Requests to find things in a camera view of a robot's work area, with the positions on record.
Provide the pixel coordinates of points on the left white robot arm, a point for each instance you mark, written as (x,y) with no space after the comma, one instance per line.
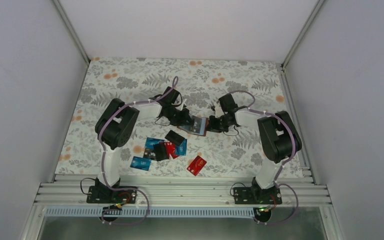
(115,127)

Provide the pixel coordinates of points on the brown leather card holder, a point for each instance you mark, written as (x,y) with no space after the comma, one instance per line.
(186,128)

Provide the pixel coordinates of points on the red VIP card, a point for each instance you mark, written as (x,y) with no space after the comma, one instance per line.
(196,165)

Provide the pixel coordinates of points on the blue card centre right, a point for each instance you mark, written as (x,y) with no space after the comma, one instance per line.
(181,150)

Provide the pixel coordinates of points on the blue card upper left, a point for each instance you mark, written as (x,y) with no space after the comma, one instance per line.
(150,142)

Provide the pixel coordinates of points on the black card top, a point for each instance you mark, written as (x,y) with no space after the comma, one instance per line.
(174,138)

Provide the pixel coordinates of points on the black card centre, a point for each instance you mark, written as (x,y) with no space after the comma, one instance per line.
(160,152)

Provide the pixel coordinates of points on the black card bottom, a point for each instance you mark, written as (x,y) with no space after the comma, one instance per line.
(197,125)

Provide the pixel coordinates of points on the black VIP card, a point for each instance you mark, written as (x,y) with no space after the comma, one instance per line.
(149,154)

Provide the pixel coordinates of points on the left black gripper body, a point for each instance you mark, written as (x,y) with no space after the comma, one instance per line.
(176,119)

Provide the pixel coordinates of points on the blue card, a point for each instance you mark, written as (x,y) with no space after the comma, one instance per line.
(150,142)
(140,163)
(181,150)

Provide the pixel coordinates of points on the red card centre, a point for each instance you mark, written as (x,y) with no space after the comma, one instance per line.
(171,150)

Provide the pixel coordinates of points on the blue card lower left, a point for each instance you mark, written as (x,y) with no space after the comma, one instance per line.
(140,163)

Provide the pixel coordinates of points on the aluminium rail frame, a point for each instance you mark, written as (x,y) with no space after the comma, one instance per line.
(191,191)

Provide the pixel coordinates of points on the slotted grey cable duct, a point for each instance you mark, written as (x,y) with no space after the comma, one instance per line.
(152,212)

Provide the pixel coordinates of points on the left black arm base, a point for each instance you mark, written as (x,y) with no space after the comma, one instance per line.
(101,194)

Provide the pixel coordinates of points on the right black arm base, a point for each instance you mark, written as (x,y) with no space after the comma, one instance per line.
(255,196)

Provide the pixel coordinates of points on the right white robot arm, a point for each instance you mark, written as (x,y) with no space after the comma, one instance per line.
(279,138)

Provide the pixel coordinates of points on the floral patterned table mat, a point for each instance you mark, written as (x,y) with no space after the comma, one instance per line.
(237,154)

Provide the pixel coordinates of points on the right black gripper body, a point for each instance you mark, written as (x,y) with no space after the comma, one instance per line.
(219,126)

